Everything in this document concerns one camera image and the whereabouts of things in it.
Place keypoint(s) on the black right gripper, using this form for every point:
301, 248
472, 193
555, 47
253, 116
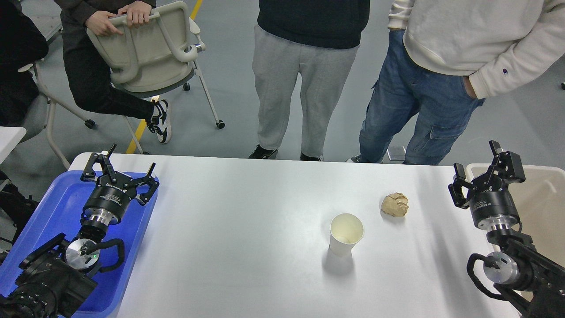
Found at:
490, 201

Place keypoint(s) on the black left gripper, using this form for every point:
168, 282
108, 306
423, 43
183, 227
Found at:
114, 191

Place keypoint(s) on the white paper cup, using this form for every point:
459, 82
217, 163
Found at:
346, 230

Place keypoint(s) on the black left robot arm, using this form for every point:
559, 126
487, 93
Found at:
76, 253

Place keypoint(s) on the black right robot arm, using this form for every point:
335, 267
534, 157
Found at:
517, 273

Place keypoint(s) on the seated person's right hand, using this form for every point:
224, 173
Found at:
100, 24

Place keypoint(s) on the seated person's left hand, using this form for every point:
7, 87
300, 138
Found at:
138, 13

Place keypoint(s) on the beige plastic bin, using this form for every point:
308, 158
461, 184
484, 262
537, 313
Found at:
540, 205

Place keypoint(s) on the blue plastic tray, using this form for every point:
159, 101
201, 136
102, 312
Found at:
59, 212

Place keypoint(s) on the crumpled brown paper ball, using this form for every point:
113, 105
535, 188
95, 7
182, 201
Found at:
395, 204

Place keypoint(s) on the seated person in black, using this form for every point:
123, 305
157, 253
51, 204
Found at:
89, 75

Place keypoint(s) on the white side table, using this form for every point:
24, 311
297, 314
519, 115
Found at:
9, 138

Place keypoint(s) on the beige office chair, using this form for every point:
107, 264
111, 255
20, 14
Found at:
156, 57

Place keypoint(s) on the person in blue jeans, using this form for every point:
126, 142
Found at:
444, 58

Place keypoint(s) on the grey chair at left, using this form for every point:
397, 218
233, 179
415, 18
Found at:
41, 113

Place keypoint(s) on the person in black at left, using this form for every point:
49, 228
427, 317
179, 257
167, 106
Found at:
21, 43

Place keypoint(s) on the person in grey sweatpants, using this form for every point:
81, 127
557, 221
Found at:
316, 40

